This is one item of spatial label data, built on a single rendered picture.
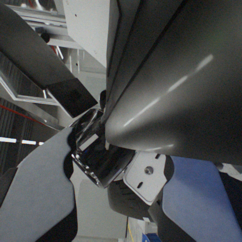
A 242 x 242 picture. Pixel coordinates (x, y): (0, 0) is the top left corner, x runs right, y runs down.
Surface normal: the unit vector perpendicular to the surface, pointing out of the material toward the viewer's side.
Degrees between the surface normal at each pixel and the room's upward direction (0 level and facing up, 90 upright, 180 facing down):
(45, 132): 90
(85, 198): 90
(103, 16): 50
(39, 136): 90
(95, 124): 77
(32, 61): 131
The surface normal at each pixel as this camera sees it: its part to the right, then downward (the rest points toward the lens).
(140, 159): -0.53, -0.07
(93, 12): -0.70, 0.61
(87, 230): 0.09, -0.16
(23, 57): 0.76, -0.56
